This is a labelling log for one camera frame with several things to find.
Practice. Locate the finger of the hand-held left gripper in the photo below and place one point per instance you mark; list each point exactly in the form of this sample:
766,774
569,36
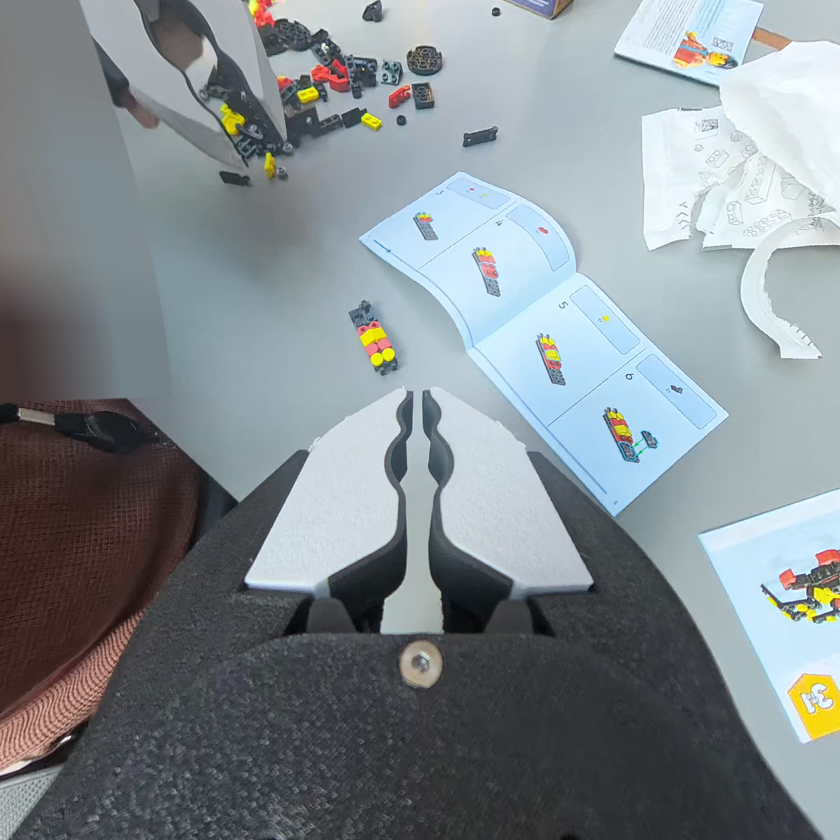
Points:
259,72
164,105

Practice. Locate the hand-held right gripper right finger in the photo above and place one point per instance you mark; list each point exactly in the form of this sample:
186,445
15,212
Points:
505,505

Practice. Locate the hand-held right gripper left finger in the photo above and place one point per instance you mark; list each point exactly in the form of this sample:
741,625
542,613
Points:
328,499

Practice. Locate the pile of toy bricks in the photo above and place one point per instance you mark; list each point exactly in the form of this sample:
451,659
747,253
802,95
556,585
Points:
328,72

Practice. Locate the person's left hand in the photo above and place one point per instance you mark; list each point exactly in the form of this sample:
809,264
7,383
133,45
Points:
141,111

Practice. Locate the black slope brick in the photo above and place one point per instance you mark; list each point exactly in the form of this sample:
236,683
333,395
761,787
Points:
373,10

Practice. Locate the red curved brick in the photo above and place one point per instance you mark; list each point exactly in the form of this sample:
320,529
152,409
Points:
399,97

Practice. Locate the black round brick plate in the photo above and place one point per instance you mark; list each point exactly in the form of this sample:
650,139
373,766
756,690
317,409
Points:
424,60

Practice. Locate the black square brick plate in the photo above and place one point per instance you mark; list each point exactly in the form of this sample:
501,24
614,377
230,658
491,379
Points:
423,96

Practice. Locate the partly built red yellow brick model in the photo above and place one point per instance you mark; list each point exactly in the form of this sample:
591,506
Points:
374,338

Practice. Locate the open light blue instruction booklet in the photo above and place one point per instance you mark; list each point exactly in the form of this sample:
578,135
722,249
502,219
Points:
525,315

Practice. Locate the brown knit sweater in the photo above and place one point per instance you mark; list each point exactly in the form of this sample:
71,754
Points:
85,558

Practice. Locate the purple toy spider box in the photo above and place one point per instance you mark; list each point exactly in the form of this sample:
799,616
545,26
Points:
541,6

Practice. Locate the spider cover instruction booklet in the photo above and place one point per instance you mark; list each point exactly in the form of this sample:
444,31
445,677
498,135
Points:
774,623

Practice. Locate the white leaflet with toy figure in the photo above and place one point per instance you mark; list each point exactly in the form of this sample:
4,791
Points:
682,33

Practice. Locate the torn white paper bag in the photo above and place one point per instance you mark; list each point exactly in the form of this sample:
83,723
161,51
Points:
774,98

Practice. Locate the black bracket brick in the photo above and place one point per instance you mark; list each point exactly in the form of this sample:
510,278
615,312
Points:
479,136

